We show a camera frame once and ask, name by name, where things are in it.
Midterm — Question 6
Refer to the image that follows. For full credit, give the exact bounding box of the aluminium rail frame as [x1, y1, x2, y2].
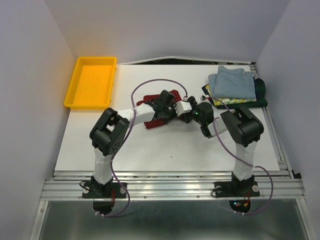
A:
[30, 107, 316, 240]

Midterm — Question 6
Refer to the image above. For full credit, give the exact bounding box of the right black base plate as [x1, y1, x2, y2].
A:
[211, 181, 260, 214]

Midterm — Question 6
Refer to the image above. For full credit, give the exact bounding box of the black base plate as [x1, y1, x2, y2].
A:
[79, 181, 127, 217]
[211, 181, 260, 214]

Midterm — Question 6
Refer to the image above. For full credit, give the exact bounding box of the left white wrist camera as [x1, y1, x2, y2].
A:
[174, 100, 192, 117]

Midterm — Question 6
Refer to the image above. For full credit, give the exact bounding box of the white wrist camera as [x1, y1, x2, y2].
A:
[174, 100, 192, 117]
[199, 95, 210, 102]

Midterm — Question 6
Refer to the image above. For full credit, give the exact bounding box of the yellow plastic tray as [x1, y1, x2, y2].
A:
[64, 56, 117, 111]

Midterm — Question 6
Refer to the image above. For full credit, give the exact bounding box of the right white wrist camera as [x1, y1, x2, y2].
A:
[199, 95, 210, 102]

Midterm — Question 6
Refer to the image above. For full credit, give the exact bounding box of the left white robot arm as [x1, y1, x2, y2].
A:
[85, 90, 182, 198]

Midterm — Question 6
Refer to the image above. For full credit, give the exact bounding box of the light blue folded skirt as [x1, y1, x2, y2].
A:
[208, 66, 256, 99]

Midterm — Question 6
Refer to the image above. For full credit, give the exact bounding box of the red polka dot skirt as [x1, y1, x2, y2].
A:
[136, 89, 182, 130]

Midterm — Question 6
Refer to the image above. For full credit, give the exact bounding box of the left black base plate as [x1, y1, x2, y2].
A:
[79, 181, 127, 217]

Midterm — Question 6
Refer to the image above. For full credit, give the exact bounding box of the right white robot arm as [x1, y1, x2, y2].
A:
[183, 96, 264, 195]

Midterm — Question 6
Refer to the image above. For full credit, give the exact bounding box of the yellow floral folded skirt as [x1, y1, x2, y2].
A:
[201, 84, 257, 106]

